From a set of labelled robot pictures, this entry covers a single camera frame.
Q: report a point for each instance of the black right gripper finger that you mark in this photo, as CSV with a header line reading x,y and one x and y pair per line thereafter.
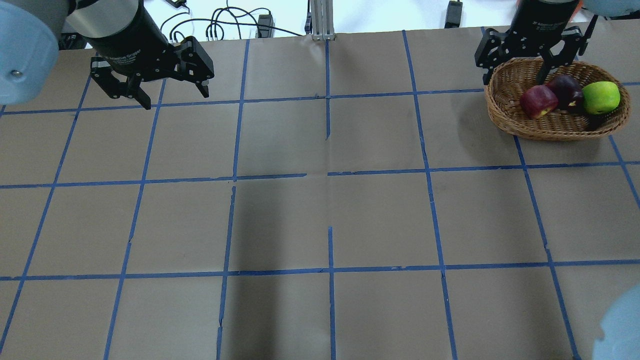
x,y
492,51
574,44

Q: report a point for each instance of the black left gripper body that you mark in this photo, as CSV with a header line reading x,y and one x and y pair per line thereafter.
x,y
131,37

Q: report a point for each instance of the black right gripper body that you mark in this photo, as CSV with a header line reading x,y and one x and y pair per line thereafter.
x,y
542,22

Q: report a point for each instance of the aluminium frame post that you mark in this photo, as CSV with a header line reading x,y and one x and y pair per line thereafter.
x,y
321,14

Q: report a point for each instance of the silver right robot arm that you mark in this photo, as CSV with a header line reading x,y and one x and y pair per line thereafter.
x,y
599,9

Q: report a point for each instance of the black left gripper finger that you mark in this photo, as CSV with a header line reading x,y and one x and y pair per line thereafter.
x,y
193,65
117,83

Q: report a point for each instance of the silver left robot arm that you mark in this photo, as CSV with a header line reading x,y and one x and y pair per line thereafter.
x,y
30,31

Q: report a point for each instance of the red yellow apple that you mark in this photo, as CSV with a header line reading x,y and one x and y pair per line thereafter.
x,y
538,101

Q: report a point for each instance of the wicker basket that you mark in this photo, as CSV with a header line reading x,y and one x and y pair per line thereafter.
x,y
512,78

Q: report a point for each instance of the dark red apple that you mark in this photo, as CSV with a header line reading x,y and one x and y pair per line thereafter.
x,y
568,92

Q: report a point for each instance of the green apple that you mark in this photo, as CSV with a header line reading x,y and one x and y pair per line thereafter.
x,y
601,97

